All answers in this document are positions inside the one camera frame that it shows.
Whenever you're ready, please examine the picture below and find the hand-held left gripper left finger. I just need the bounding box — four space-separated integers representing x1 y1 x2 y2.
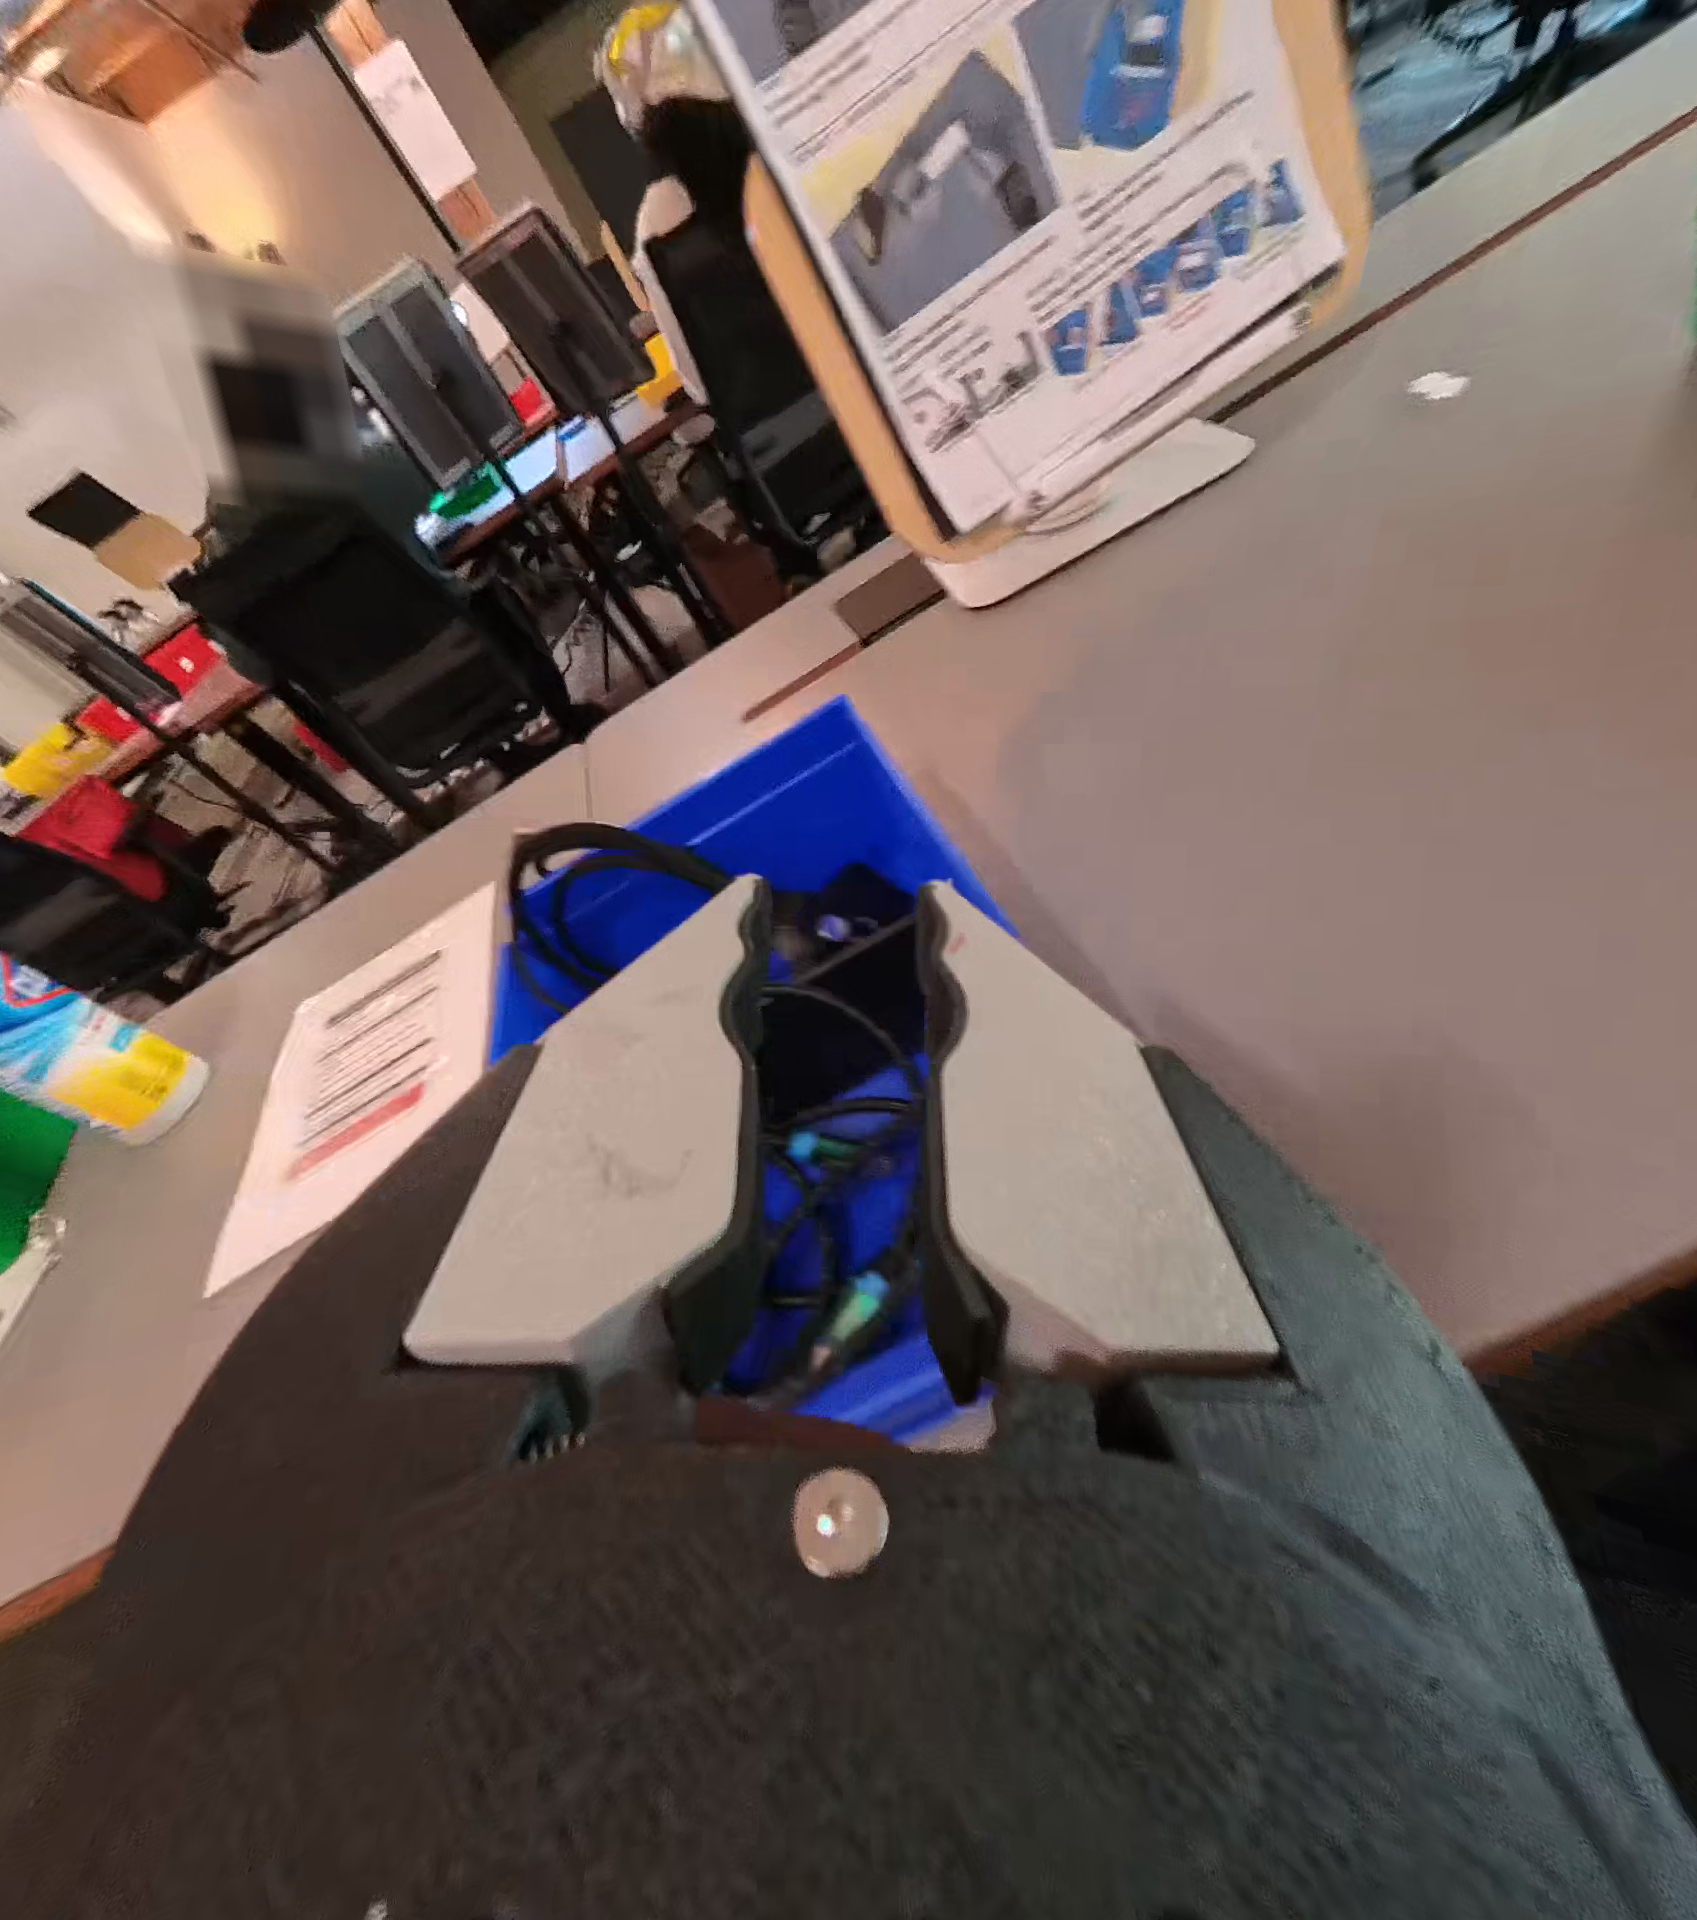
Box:
400 877 776 1397

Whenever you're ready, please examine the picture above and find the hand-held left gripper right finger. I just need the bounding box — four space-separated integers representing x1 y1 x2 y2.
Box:
912 880 1280 1407

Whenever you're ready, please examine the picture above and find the thin black cable teal plug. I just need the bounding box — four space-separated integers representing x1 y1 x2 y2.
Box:
762 1103 924 1200
762 1266 896 1378

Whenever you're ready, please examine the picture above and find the blue plastic bin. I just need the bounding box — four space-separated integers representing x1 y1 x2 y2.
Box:
488 693 1027 1449

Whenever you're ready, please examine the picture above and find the white printed paper sheet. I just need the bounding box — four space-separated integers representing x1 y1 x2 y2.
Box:
203 885 502 1299

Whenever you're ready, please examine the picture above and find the disinfecting wipes canister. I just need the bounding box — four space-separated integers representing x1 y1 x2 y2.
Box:
0 917 212 1148

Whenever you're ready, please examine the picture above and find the black padded chair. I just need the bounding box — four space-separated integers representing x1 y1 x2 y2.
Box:
0 787 232 1003

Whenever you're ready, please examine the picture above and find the yellow storage bin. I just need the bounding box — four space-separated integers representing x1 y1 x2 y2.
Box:
0 722 121 803

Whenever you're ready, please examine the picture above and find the instruction poster on stand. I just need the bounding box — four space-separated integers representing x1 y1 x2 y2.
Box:
683 0 1373 605

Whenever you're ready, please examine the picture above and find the grey screen on stand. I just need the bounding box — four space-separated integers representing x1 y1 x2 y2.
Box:
336 254 527 483
452 208 657 411

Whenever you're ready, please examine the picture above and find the black mesh office chair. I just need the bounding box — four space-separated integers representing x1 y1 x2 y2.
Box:
634 92 888 580

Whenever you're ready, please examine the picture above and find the printed instruction sheet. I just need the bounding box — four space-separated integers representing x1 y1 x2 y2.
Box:
691 0 1345 532

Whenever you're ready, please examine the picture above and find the small whiteboard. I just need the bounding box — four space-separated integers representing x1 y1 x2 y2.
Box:
350 36 478 199

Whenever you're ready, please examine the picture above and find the black floor lamp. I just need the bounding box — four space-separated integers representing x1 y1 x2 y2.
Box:
239 0 466 254

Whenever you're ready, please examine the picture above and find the black looped cable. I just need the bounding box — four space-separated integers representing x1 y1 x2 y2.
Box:
509 821 738 1042

